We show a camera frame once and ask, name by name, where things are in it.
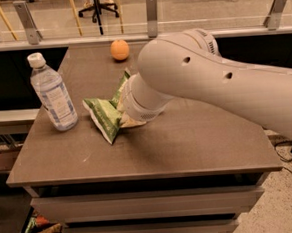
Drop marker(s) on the black office chair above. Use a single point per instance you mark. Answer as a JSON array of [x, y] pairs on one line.
[[97, 6]]

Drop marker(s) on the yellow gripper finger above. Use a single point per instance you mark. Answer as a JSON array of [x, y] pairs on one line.
[[128, 122], [120, 98]]

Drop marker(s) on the orange fruit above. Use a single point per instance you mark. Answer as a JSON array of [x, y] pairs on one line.
[[119, 50]]

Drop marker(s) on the green jalapeno chip bag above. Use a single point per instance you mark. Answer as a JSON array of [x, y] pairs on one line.
[[104, 113]]

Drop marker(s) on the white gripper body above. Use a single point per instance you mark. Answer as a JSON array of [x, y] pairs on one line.
[[134, 106]]

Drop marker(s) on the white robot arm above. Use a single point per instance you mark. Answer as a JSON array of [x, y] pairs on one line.
[[189, 65]]

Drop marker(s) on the middle metal railing post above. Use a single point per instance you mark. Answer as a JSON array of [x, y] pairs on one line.
[[152, 11]]

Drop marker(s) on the left metal railing post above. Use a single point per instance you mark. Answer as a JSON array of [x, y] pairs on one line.
[[32, 34]]

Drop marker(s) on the grey drawer cabinet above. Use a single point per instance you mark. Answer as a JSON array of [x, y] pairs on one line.
[[195, 210]]

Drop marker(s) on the clear blue-label plastic bottle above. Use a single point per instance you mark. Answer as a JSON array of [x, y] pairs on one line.
[[51, 90]]

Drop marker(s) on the right metal railing post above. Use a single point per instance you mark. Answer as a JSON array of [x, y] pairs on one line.
[[273, 19]]

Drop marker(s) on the metal railing post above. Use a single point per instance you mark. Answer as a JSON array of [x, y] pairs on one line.
[[273, 19], [152, 11], [32, 34]]

